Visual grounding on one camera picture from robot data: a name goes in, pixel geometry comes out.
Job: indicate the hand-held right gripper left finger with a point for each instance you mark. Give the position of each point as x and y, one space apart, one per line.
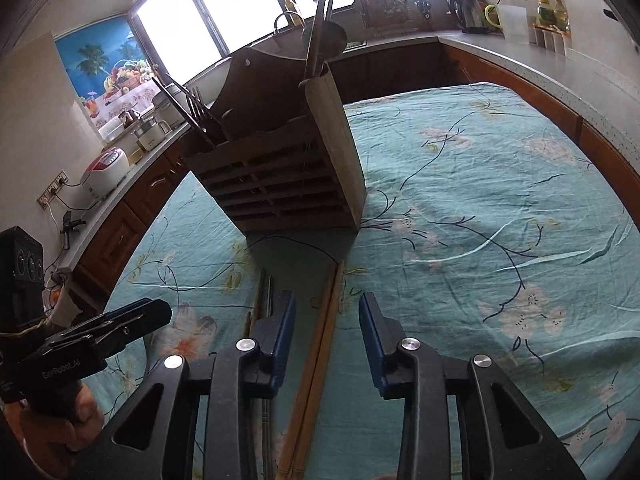
284 330

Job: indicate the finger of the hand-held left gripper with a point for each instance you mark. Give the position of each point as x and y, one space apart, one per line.
130 310
145 325

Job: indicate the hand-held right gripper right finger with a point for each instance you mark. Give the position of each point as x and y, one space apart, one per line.
370 340

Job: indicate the wooden utensil holder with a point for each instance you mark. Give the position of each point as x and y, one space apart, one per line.
280 180

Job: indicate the metal fork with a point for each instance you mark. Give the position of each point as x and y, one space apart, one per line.
196 105

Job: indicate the person's left hand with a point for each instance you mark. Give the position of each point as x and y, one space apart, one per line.
65 440

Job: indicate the wooden lower cabinets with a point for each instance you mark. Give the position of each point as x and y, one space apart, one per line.
115 240

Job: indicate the black phone holder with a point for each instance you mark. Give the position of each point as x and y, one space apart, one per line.
70 227

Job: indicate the white and red rice cooker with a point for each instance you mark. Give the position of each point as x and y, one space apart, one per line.
105 172

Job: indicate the white blender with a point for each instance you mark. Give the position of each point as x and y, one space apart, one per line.
152 135

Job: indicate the large white rice cooker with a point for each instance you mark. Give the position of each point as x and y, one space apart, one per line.
167 105

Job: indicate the metal sink faucet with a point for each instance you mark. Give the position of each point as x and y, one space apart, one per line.
282 17

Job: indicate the grey kitchen countertop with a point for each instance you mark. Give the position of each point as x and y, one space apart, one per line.
550 80

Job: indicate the kitchen window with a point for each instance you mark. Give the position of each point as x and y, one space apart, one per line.
225 5

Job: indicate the yellow soap bottle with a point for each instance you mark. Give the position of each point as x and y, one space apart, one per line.
290 7

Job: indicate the wooden knife rack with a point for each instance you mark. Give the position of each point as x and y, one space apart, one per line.
375 7

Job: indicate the dark scissors holder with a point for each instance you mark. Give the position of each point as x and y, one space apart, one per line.
422 7

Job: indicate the steel electric kettle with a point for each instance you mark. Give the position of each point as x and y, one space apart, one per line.
465 10

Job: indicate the white spice jars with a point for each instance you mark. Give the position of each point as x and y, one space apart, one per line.
550 40

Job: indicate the yellow oil bottles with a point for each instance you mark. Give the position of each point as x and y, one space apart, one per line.
552 12

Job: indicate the wide wall socket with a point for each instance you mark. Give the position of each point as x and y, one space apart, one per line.
52 189

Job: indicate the tropical fruit wall poster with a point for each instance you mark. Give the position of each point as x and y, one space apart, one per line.
85 55

